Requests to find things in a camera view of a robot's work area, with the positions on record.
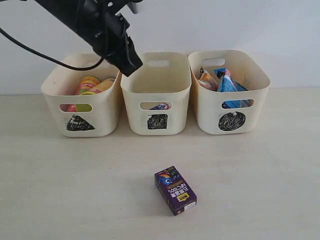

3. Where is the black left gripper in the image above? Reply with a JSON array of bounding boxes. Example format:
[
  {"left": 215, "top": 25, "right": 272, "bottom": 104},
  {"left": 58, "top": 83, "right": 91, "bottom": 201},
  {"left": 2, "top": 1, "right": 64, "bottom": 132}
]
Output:
[{"left": 84, "top": 12, "right": 143, "bottom": 77}]

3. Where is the yellow chips can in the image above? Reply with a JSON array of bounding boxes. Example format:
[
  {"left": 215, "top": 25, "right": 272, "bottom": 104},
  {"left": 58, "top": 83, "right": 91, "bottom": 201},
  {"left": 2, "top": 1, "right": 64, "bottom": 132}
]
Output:
[{"left": 91, "top": 78, "right": 115, "bottom": 94}]

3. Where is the tall pink chips can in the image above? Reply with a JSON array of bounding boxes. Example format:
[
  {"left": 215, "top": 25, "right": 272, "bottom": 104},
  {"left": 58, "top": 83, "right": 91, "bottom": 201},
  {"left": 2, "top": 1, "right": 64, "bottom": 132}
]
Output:
[{"left": 59, "top": 76, "right": 101, "bottom": 113}]

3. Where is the blue white milk carton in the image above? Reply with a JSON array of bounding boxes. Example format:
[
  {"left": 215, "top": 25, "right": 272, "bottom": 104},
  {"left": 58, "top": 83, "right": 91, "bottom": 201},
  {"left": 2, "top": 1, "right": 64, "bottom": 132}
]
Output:
[{"left": 150, "top": 102, "right": 171, "bottom": 111}]

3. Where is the orange snack bag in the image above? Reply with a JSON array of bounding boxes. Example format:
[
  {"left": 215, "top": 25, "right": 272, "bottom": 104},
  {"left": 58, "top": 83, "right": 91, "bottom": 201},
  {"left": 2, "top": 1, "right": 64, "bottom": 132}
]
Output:
[{"left": 197, "top": 67, "right": 219, "bottom": 92}]

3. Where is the blue noodle packet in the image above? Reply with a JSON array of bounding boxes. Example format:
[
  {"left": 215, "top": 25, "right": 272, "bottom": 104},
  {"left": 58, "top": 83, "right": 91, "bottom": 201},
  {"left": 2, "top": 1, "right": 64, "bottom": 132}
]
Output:
[{"left": 214, "top": 68, "right": 252, "bottom": 109}]

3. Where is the purple juice carton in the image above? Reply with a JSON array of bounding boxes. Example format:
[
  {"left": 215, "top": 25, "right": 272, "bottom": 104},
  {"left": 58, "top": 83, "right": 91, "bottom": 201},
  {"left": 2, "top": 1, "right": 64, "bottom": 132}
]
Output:
[{"left": 154, "top": 166, "right": 197, "bottom": 216}]

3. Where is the small red chips can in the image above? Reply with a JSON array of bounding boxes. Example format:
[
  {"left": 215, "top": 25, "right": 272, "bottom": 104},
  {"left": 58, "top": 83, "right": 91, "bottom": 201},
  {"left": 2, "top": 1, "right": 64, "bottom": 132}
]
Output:
[{"left": 75, "top": 91, "right": 94, "bottom": 113}]

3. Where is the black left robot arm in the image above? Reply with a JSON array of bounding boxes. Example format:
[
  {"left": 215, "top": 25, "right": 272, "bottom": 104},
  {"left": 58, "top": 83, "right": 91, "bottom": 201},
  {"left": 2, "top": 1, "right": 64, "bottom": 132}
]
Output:
[{"left": 37, "top": 0, "right": 143, "bottom": 77}]

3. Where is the cream bin with square mark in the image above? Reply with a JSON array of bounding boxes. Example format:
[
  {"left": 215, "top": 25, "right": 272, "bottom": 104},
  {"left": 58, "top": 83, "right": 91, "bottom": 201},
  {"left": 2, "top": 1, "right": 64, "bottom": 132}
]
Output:
[{"left": 120, "top": 52, "right": 192, "bottom": 136}]

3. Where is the cream bin with triangle mark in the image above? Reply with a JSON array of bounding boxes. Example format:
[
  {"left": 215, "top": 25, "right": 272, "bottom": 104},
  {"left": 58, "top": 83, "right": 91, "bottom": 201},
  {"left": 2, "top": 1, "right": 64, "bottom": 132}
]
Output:
[{"left": 41, "top": 61, "right": 124, "bottom": 138}]

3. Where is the cream bin with circle mark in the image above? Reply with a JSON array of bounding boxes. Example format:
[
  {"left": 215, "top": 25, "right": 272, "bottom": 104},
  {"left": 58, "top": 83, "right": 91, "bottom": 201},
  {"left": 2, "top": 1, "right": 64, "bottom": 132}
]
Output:
[{"left": 188, "top": 49, "right": 271, "bottom": 135}]

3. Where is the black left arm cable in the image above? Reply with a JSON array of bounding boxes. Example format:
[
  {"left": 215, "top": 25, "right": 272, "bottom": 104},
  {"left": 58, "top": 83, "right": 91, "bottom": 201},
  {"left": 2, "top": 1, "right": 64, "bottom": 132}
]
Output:
[{"left": 0, "top": 26, "right": 104, "bottom": 72}]

